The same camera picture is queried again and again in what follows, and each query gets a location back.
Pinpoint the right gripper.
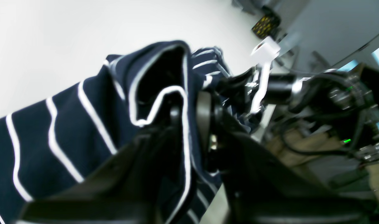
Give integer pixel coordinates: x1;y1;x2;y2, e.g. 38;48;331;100
216;67;304;109

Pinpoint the black yellow patterned box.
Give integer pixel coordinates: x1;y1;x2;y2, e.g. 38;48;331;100
251;14;281;40

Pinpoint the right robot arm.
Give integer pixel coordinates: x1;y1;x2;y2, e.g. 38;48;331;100
211;66;379;162

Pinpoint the navy white striped T-shirt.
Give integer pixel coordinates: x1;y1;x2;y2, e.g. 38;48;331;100
0;40;233;224

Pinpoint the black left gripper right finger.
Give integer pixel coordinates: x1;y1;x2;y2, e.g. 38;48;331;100
196;91;372;224

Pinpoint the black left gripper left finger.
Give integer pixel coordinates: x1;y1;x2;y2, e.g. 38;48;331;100
16;106;183;224

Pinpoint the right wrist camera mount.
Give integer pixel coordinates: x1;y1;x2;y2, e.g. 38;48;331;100
245;36;280;114

